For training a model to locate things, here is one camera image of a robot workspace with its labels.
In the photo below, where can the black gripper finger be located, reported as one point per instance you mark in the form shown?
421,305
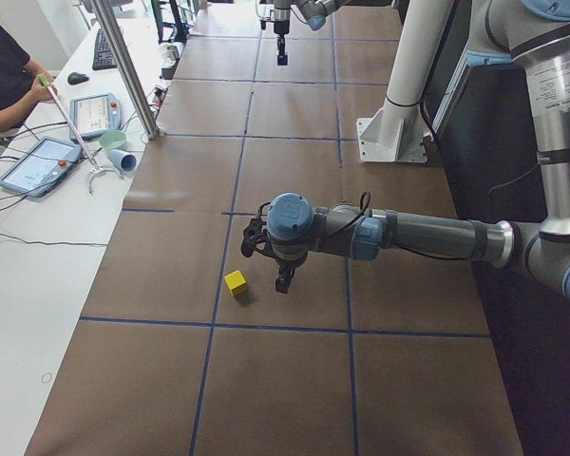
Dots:
282,284
281,46

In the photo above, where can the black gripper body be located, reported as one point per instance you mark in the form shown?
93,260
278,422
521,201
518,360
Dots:
286,262
280,28

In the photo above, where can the yellow wooden block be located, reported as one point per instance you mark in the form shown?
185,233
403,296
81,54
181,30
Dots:
236,283

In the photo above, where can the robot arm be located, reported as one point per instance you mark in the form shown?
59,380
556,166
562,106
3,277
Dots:
314,15
534,35

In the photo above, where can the silver metal cylinder weight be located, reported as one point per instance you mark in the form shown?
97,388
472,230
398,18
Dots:
172,52

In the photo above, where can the black keyboard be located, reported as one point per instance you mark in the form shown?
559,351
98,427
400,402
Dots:
103,56

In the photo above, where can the light blue plastic cup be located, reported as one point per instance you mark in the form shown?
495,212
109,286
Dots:
122,160

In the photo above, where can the green plastic bowl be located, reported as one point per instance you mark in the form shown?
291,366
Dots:
113,139

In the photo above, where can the far teach pendant tablet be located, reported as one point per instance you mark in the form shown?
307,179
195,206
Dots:
94,115

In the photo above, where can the teach pendant tablet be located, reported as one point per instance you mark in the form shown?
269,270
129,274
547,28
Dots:
42,168
94,115

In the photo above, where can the black computer mouse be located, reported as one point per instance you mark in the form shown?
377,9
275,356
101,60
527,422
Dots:
76,78

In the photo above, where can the long grabber stick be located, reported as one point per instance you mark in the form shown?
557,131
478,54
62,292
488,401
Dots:
96,169

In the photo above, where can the near teach pendant tablet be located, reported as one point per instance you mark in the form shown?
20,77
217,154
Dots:
42,168

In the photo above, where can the person in black shirt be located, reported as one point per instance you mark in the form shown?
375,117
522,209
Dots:
20,86

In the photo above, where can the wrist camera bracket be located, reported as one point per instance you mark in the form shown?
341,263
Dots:
255,237

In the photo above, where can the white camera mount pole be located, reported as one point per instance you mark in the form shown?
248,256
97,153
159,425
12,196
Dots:
422,31

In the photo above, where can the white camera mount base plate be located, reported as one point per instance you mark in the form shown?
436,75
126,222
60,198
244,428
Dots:
392,147

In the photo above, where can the aluminium frame post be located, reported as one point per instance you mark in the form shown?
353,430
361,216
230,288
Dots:
108,22

